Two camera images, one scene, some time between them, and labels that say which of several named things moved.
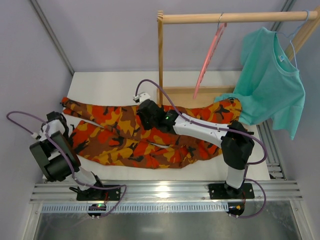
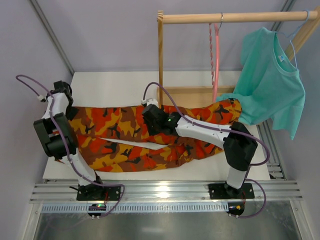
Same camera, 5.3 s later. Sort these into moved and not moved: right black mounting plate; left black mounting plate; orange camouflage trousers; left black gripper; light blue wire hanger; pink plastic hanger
Moved: left black gripper; pink plastic hanger
Not moved: right black mounting plate; left black mounting plate; light blue wire hanger; orange camouflage trousers
